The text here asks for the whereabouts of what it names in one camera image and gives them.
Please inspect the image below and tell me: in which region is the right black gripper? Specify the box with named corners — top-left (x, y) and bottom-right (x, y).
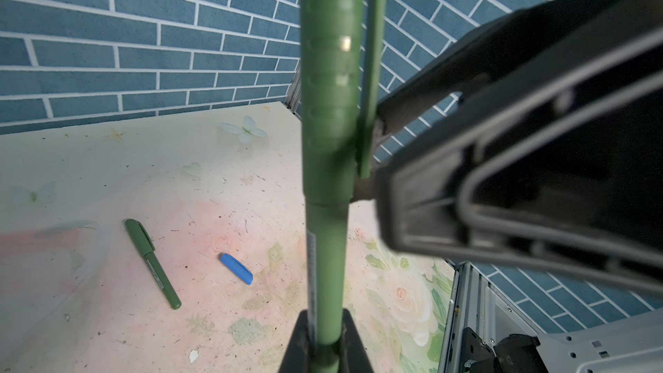
top-left (372, 0), bottom-right (662, 293)

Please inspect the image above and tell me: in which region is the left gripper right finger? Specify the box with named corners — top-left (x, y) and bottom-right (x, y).
top-left (339, 308), bottom-right (374, 373)

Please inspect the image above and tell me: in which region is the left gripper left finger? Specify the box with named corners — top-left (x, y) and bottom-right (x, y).
top-left (278, 310), bottom-right (311, 373)

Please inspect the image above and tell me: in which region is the blue pen cap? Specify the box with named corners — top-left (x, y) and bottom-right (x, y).
top-left (219, 253), bottom-right (254, 285)

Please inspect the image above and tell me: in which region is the green pen cap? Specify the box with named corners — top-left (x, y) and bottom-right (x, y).
top-left (124, 219), bottom-right (155, 257)
top-left (300, 0), bottom-right (386, 205)

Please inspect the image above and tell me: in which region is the green pen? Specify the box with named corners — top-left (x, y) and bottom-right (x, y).
top-left (306, 202), bottom-right (349, 372)
top-left (141, 252), bottom-right (181, 310)

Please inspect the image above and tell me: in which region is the floral table mat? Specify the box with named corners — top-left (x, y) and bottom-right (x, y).
top-left (0, 102), bottom-right (457, 373)

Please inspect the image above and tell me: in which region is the aluminium mounting rail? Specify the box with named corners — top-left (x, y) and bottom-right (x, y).
top-left (438, 262), bottom-right (548, 372)

